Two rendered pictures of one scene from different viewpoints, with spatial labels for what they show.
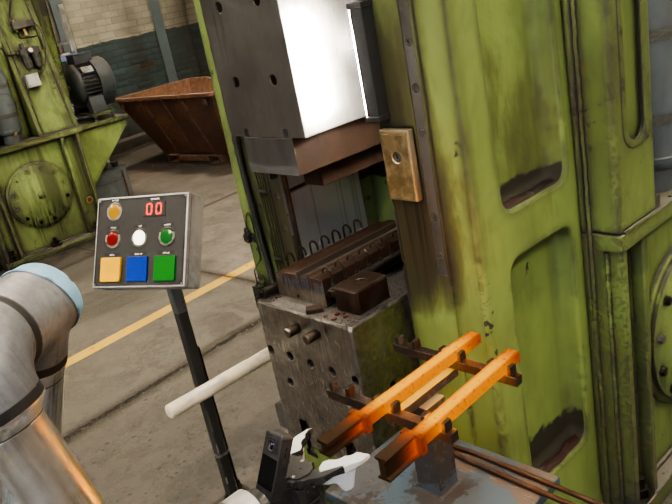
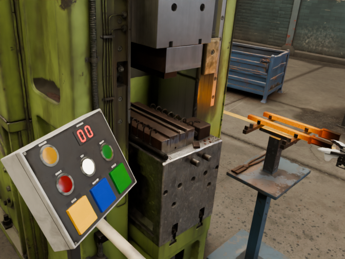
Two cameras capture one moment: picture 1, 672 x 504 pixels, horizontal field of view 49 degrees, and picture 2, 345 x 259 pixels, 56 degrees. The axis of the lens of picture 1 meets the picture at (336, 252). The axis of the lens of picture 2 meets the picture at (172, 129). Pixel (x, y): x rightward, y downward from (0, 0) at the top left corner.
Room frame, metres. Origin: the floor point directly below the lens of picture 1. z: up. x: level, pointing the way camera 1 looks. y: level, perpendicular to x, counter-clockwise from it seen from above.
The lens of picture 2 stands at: (1.98, 1.39, 1.58)
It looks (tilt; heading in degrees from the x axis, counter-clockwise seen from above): 24 degrees down; 265
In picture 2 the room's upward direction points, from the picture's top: 4 degrees clockwise
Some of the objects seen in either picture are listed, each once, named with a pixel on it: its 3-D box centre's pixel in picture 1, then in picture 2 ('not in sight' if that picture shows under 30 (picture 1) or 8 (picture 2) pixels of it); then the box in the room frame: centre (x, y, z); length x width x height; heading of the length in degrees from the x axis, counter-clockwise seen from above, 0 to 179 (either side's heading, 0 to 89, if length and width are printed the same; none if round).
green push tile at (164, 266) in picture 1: (165, 268); (119, 178); (2.06, 0.50, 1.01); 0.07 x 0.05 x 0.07; 65
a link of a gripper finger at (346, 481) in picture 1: (346, 474); (338, 148); (1.06, 0.06, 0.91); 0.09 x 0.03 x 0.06; 94
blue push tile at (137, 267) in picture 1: (138, 269); (102, 195); (2.10, 0.59, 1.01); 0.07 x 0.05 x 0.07; 65
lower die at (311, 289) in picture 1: (354, 257); (148, 124); (1.97, -0.05, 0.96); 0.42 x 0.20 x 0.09; 130
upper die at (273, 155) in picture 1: (330, 133); (150, 48); (1.97, -0.05, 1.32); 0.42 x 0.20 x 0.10; 130
